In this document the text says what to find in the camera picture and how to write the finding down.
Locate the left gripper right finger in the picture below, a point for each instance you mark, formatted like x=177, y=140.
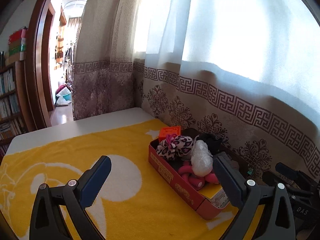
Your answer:
x=277, y=220

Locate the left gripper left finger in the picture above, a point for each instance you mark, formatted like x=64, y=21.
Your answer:
x=47, y=221

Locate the black white trim sock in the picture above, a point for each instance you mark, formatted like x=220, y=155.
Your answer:
x=213, y=143

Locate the white plastic bag bundle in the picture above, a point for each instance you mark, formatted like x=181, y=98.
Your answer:
x=201, y=159

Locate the leopard print sock ball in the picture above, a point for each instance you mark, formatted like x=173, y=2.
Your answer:
x=175, y=147

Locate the yellow carton box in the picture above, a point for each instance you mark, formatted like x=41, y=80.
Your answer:
x=216, y=195

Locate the yellow white towel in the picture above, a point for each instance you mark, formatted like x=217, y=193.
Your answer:
x=107, y=185

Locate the wooden bookshelf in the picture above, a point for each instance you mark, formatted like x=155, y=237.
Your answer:
x=16, y=117

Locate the red tin box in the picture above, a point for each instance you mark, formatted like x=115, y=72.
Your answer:
x=168, y=170

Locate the patterned lace curtain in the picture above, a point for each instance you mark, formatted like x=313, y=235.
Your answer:
x=107, y=78

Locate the orange cube in box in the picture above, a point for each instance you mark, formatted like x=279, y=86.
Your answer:
x=169, y=132

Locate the white sheer curtain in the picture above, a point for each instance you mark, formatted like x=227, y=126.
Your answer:
x=268, y=50

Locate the stacked gift boxes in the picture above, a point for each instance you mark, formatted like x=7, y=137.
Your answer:
x=17, y=46

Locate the brown wooden door frame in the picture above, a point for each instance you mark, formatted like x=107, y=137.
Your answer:
x=36, y=67

